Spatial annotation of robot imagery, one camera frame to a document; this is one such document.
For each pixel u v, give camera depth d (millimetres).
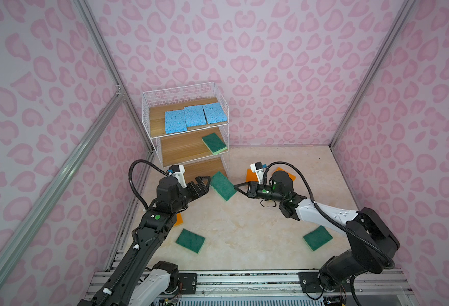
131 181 531
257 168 748
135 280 435
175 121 708
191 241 825
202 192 666
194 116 735
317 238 824
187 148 874
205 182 699
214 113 744
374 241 440
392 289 719
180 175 678
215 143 859
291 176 641
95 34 740
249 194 712
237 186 766
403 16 707
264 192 705
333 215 505
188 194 662
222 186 766
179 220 906
